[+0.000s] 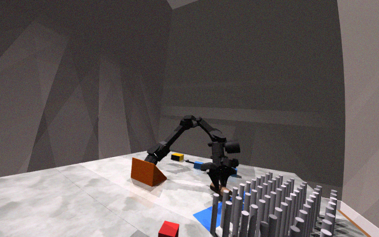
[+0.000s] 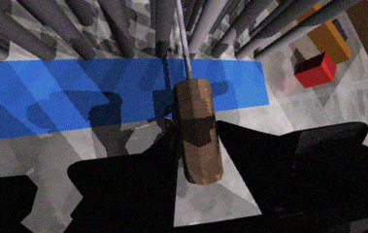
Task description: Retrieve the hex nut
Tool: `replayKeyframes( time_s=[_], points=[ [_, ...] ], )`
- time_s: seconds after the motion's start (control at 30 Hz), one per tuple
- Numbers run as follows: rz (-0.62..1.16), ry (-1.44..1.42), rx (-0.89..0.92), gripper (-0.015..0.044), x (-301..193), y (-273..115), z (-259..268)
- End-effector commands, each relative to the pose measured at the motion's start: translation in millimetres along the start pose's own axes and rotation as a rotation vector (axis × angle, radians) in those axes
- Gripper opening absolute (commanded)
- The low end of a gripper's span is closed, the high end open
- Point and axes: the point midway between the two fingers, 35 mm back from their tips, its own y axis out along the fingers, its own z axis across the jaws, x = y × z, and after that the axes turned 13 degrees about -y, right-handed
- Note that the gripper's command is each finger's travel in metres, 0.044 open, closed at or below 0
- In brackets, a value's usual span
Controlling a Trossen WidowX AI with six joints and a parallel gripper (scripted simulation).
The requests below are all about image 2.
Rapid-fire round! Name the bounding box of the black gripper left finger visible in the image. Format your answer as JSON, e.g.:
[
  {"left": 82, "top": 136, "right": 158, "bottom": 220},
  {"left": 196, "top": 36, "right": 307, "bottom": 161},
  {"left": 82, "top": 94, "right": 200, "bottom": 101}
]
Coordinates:
[{"left": 67, "top": 126, "right": 180, "bottom": 228}]

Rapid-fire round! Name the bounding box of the blue flat strip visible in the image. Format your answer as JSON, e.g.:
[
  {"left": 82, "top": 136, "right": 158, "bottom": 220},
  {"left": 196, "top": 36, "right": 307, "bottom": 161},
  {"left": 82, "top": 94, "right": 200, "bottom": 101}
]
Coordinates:
[{"left": 0, "top": 58, "right": 270, "bottom": 139}]

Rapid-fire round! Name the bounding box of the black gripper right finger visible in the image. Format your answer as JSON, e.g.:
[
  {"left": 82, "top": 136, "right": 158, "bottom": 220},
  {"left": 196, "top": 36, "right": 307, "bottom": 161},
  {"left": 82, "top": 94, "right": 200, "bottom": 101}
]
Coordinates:
[{"left": 217, "top": 120, "right": 368, "bottom": 215}]

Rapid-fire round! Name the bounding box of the orange flat bar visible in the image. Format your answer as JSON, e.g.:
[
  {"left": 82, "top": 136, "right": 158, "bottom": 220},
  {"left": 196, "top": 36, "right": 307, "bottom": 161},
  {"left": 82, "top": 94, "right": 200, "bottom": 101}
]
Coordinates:
[{"left": 296, "top": 2, "right": 351, "bottom": 65}]

